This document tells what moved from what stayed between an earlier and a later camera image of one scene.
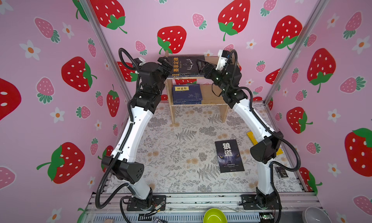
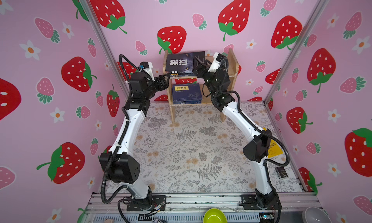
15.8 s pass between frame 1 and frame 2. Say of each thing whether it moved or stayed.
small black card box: stayed
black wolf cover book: moved
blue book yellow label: stayed
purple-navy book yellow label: stayed
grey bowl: stayed
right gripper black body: moved
